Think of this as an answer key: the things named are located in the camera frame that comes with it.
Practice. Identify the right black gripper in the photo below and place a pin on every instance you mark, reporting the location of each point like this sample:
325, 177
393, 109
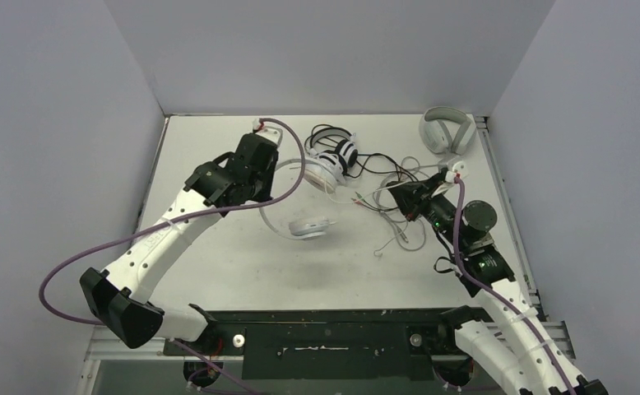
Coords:
412, 197

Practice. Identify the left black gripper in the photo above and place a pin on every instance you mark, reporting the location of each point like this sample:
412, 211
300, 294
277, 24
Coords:
266, 191

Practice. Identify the white wired headphones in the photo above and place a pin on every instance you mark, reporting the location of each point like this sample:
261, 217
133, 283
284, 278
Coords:
320, 203

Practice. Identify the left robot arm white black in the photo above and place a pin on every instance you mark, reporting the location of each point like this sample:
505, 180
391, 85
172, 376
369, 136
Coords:
119, 295

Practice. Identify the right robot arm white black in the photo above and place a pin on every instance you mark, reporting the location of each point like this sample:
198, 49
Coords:
526, 360

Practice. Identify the grey white over-ear headphones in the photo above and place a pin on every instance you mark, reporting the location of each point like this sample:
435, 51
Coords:
446, 132

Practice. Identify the black and white headphones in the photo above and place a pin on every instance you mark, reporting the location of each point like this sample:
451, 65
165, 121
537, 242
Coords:
332, 159

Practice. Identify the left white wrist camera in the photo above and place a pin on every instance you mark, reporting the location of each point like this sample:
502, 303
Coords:
265, 134

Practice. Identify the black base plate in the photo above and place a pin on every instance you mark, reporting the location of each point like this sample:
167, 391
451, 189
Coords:
338, 344

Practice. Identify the aluminium rail frame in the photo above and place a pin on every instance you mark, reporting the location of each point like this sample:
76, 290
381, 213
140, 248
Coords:
523, 359

